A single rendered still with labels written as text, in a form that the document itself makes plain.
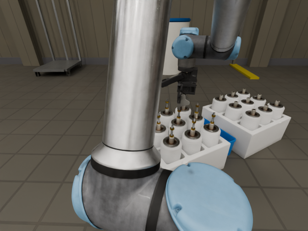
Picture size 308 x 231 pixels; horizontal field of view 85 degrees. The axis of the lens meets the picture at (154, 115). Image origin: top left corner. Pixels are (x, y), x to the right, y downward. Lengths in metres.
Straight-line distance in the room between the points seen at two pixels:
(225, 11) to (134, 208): 0.40
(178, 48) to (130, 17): 0.38
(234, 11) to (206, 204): 0.36
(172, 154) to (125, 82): 0.56
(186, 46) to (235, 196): 0.47
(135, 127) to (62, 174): 0.87
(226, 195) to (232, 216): 0.03
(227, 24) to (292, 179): 0.92
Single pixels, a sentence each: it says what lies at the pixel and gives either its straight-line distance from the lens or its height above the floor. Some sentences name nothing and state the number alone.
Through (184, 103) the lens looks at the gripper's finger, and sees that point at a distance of 0.82.
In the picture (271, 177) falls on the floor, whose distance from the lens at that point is 1.13.
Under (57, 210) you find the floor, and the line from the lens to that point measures 0.95.
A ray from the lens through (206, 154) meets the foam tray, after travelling 0.85.
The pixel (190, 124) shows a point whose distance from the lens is 0.94.
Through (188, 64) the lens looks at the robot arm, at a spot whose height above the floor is 0.56.
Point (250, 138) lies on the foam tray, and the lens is 1.08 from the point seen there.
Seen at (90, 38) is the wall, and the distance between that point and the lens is 3.35.
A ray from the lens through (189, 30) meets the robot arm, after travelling 0.73.
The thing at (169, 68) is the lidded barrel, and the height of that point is 0.10.
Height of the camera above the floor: 0.73
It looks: 30 degrees down
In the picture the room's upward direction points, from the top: straight up
